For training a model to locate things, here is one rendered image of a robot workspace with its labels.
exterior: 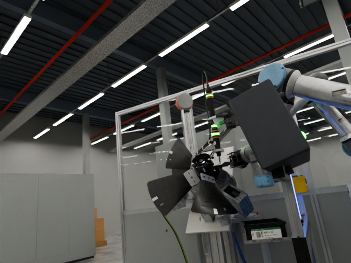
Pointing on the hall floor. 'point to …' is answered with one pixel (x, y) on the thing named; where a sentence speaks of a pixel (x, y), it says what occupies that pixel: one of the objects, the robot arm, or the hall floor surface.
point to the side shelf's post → (238, 240)
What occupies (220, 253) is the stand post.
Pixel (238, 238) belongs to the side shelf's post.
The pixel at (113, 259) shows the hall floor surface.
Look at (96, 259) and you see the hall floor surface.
